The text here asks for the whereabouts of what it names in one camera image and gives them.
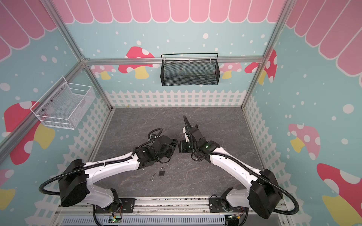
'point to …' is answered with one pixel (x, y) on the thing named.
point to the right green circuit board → (233, 218)
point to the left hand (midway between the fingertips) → (179, 143)
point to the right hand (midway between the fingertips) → (177, 145)
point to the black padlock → (161, 172)
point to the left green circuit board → (118, 220)
